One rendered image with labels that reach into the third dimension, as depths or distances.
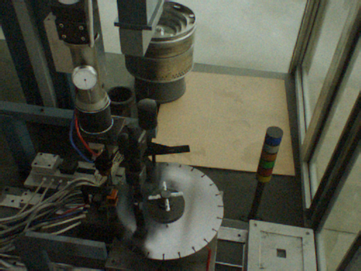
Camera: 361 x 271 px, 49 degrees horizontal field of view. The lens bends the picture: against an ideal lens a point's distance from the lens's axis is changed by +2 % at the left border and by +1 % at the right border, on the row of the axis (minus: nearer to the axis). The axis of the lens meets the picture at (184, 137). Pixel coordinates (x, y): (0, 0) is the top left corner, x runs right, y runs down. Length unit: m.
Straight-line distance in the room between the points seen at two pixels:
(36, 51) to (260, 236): 0.97
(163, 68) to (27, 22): 0.51
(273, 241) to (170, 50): 0.80
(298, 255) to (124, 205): 0.50
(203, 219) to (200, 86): 0.88
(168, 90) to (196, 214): 0.73
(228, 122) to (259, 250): 0.69
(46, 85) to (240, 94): 0.84
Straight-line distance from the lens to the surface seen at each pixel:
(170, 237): 1.09
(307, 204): 1.42
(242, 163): 1.53
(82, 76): 0.81
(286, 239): 1.19
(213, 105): 1.76
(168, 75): 1.61
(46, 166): 1.37
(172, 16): 1.73
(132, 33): 1.16
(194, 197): 1.16
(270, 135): 1.06
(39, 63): 1.54
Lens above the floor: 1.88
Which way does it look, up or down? 45 degrees down
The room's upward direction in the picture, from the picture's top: 2 degrees clockwise
